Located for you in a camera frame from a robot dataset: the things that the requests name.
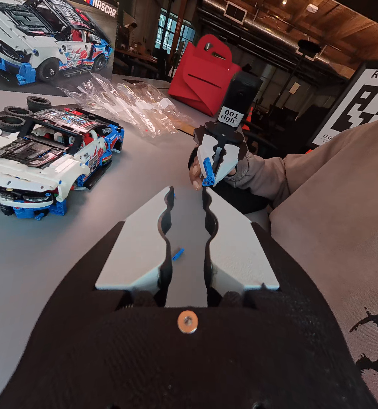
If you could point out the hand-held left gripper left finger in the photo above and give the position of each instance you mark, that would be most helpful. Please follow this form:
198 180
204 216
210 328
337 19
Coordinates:
134 249

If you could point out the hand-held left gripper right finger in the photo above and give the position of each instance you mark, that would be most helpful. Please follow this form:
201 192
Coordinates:
240 252

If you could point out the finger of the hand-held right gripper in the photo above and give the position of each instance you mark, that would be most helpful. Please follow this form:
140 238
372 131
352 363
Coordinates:
205 150
229 159

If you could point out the blue angled brick beam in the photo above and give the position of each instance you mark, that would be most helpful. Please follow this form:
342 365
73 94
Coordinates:
207 174

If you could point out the blue brick connector pin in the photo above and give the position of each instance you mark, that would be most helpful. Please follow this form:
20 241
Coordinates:
178 254

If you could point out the person's right forearm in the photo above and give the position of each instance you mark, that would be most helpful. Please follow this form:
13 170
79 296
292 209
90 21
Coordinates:
262 172

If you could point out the grey desk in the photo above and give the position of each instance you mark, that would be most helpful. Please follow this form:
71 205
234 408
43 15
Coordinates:
32 255

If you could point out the person's right hand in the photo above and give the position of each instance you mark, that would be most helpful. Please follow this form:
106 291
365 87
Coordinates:
195 174

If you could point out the orange traffic cone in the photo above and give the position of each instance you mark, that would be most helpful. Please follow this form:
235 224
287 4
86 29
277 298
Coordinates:
247 121

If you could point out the red felt bag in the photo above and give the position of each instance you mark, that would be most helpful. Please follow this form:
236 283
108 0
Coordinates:
201 80

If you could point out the black light stand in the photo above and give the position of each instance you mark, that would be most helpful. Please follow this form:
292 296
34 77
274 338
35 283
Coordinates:
308 48

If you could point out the crumpled clear plastic bag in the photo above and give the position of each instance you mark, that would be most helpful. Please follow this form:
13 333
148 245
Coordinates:
128 99

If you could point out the person's beige sweatshirt torso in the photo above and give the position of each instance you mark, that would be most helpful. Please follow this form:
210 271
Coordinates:
336 239

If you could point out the framed black white marker sign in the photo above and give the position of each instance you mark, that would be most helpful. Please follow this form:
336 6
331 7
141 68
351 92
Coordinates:
361 105

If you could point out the brick race car model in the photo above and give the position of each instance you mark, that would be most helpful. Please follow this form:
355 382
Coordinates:
32 166

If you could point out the toy car box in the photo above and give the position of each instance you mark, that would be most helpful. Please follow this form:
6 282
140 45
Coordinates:
32 38

